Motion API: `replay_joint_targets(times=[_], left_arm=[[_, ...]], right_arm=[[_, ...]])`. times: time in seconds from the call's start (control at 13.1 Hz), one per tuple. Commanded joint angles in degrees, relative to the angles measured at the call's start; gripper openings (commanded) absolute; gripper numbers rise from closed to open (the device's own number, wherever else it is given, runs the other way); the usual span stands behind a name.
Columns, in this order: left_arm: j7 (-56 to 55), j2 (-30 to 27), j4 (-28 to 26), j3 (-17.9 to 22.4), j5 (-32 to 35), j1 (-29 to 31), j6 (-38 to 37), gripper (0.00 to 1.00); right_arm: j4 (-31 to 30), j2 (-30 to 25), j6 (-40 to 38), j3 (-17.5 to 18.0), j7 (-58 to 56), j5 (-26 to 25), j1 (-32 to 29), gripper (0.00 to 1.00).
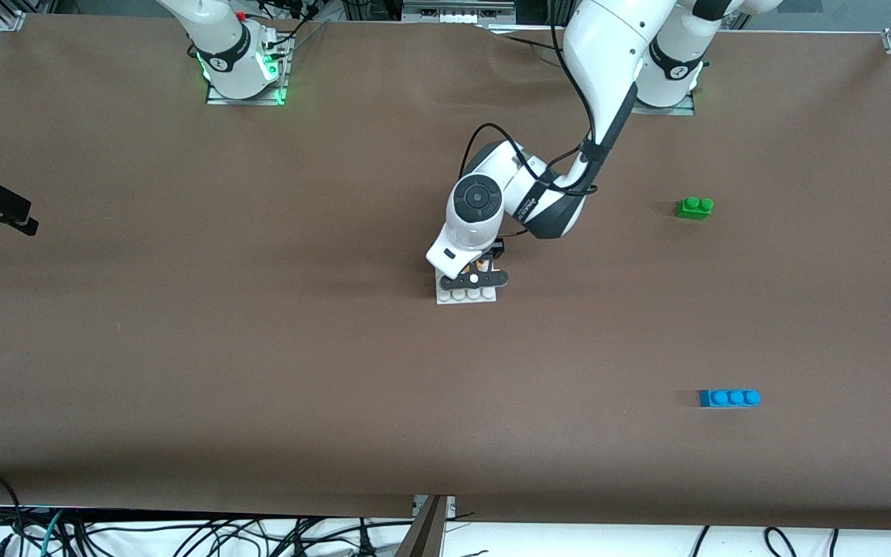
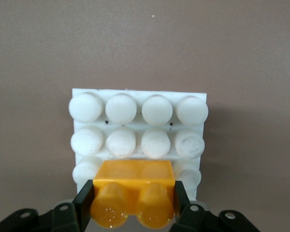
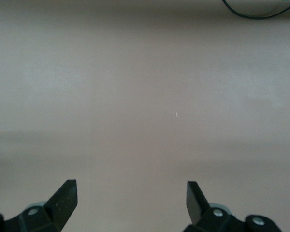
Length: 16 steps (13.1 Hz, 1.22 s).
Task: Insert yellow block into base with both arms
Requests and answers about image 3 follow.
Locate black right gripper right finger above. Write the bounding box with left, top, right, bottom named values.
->
left=183, top=181, right=281, bottom=232

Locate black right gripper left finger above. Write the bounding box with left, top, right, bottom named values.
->
left=0, top=179, right=78, bottom=232

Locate black looped cable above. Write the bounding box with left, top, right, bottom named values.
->
left=221, top=0, right=290, bottom=19

